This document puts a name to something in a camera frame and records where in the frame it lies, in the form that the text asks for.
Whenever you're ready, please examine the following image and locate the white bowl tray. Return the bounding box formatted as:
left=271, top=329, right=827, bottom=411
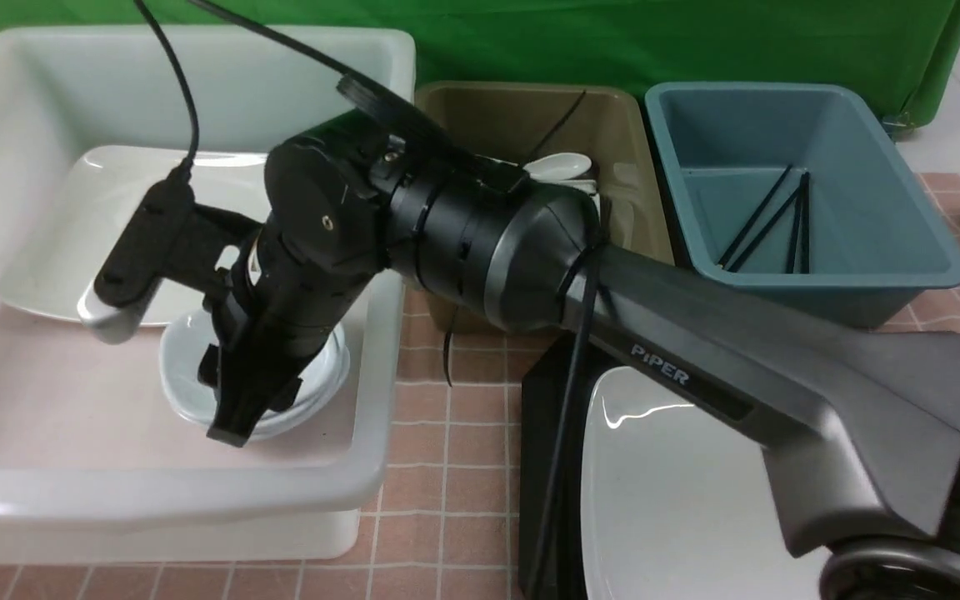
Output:
left=159, top=310, right=352, bottom=441

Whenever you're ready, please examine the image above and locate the large white plastic tub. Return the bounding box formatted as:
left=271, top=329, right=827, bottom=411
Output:
left=0, top=24, right=403, bottom=563

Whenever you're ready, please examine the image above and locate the blue plastic bin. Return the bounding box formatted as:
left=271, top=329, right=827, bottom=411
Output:
left=644, top=81, right=960, bottom=329

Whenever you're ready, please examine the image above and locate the black camera cable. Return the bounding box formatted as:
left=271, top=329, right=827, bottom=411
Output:
left=134, top=0, right=531, bottom=193

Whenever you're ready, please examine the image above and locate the black plastic serving tray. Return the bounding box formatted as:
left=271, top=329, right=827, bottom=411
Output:
left=517, top=333, right=621, bottom=599

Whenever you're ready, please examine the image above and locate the white square rice plate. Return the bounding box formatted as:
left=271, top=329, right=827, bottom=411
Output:
left=580, top=366, right=829, bottom=599

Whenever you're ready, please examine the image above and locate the olive green plastic bin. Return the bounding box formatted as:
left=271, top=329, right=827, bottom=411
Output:
left=388, top=82, right=674, bottom=333

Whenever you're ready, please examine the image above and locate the white square plate in tub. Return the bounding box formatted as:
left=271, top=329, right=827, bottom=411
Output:
left=0, top=147, right=269, bottom=322

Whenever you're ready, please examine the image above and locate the white spoon top of bin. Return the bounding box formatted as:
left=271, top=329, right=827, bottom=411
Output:
left=522, top=152, right=593, bottom=182

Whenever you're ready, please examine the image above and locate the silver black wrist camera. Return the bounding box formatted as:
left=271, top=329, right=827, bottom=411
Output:
left=77, top=168, right=260, bottom=345

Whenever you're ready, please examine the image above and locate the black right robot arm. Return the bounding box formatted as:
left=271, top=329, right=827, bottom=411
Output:
left=197, top=112, right=960, bottom=599

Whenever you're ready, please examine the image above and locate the green backdrop cloth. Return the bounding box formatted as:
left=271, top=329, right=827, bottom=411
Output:
left=0, top=0, right=960, bottom=128

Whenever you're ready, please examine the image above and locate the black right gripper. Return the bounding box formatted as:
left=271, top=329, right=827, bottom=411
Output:
left=203, top=110, right=388, bottom=448

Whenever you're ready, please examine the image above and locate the black chopstick in blue bin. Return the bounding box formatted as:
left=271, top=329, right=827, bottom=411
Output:
left=784, top=201, right=800, bottom=274

